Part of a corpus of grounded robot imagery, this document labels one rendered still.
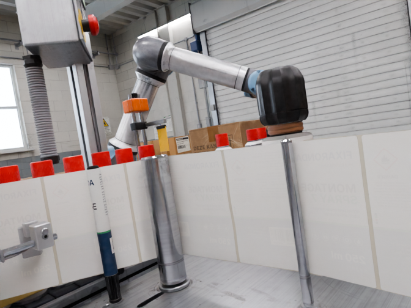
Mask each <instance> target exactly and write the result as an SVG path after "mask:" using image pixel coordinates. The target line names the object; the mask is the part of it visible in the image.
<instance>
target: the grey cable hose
mask: <svg viewBox="0 0 411 308"><path fill-rule="evenodd" d="M22 58H23V60H24V65H23V66H24V68H25V72H26V76H27V77H26V78H27V83H28V88H29V93H30V94H29V96H30V98H31V103H32V104H31V106H32V110H33V112H32V113H33V116H34V118H35V119H34V121H35V122H34V123H35V126H36V127H35V128H36V129H35V130H36V133H37V138H38V143H39V148H40V149H39V150H40V153H41V154H40V155H41V158H40V161H45V160H52V161H53V164H59V163H60V162H59V160H60V157H59V155H58V154H57V149H56V148H57V147H56V144H55V143H56V142H55V139H54V138H55V137H54V132H53V131H54V130H53V127H52V126H53V125H52V124H53V123H52V120H51V119H52V118H51V115H50V114H51V113H50V110H49V109H50V108H49V107H50V106H49V103H48V102H49V101H48V98H47V97H48V96H47V90H46V88H45V87H46V84H45V78H44V73H43V68H42V67H43V64H42V58H41V57H40V56H39V55H31V54H30V55H27V56H22Z"/></svg>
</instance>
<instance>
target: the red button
mask: <svg viewBox="0 0 411 308"><path fill-rule="evenodd" d="M81 22H82V27H83V31H84V32H91V35H92V36H96V35H97V34H98V33H99V25H98V20H97V17H95V16H94V15H93V14H92V15H88V20H81Z"/></svg>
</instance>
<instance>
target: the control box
mask: <svg viewBox="0 0 411 308"><path fill-rule="evenodd" d="M80 1H81V0H15V4H16V8H17V14H18V21H19V25H20V31H21V38H22V42H23V45H24V47H25V48H26V49H27V50H29V51H30V52H31V53H32V54H33V55H39V56H40V57H41V58H42V64H44V65H45V66H46V67H47V68H49V69H51V68H62V67H72V65H73V64H85V65H86V64H90V63H91V62H93V55H92V50H91V43H90V39H89V34H88V32H84V31H83V27H82V22H81V20H82V19H83V17H82V13H81V6H80ZM81 5H82V2H81ZM82 7H83V5H82ZM83 10H84V8H83ZM84 12H85V10H84Z"/></svg>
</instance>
